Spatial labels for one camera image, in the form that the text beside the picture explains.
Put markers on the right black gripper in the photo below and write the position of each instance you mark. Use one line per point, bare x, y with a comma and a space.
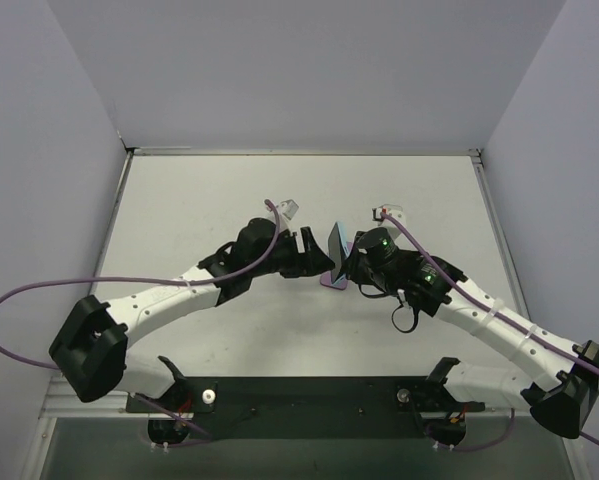
356, 261

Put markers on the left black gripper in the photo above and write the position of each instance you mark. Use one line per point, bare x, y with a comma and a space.
302, 248

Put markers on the phone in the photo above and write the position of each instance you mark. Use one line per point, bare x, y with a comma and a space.
337, 240

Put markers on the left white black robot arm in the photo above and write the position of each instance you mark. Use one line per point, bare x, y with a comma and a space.
93, 346

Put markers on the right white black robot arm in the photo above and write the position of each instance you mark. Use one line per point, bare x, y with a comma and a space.
555, 379

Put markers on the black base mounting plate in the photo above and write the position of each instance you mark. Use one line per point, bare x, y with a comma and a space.
289, 408

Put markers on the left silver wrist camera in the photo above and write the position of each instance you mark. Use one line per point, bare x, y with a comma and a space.
286, 211

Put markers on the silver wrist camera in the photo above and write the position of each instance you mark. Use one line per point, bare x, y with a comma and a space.
286, 211
388, 216

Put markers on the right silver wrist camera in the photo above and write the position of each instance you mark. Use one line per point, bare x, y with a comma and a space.
388, 216

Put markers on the aluminium table frame rail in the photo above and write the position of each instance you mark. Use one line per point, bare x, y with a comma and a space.
176, 210

